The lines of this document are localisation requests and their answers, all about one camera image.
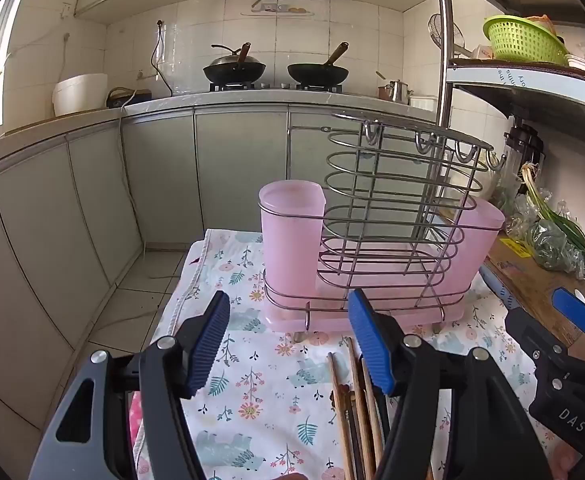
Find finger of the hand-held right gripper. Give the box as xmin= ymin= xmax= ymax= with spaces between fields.
xmin=505 ymin=305 xmax=585 ymax=373
xmin=552 ymin=287 xmax=585 ymax=361

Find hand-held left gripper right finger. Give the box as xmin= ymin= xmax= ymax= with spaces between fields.
xmin=348 ymin=289 xmax=553 ymax=480

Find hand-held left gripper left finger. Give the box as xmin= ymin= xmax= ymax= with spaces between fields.
xmin=27 ymin=290 xmax=232 ymax=480

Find tall pink plastic utensil cup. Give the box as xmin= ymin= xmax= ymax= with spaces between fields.
xmin=259 ymin=181 xmax=327 ymax=302

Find metal wire utensil rack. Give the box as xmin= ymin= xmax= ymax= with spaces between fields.
xmin=257 ymin=112 xmax=507 ymax=345

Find floral printed cloth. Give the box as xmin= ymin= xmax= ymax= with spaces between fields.
xmin=150 ymin=228 xmax=570 ymax=480

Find green onions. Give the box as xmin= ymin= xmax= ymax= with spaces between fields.
xmin=519 ymin=162 xmax=585 ymax=277

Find pink cloth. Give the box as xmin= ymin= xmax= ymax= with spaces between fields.
xmin=128 ymin=392 xmax=150 ymax=480

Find blender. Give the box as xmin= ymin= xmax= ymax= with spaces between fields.
xmin=502 ymin=117 xmax=545 ymax=197

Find copper pot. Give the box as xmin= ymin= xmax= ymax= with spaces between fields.
xmin=375 ymin=71 xmax=394 ymax=102

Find small steel pot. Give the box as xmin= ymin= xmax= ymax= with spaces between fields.
xmin=389 ymin=79 xmax=414 ymax=104

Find gas stove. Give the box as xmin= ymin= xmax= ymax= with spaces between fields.
xmin=209 ymin=81 xmax=344 ymax=94

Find green plastic basket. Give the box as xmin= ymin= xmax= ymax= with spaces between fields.
xmin=483 ymin=14 xmax=569 ymax=65

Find black wok with lid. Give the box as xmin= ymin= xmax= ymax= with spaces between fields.
xmin=203 ymin=42 xmax=268 ymax=84

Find white rice cooker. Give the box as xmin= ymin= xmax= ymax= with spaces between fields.
xmin=53 ymin=73 xmax=109 ymax=117

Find metal skimmer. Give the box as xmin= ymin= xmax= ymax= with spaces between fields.
xmin=427 ymin=13 xmax=473 ymax=59

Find black power cable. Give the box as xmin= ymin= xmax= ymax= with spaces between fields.
xmin=151 ymin=20 xmax=174 ymax=97

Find glass wall shelf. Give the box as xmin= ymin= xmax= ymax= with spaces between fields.
xmin=240 ymin=0 xmax=316 ymax=17

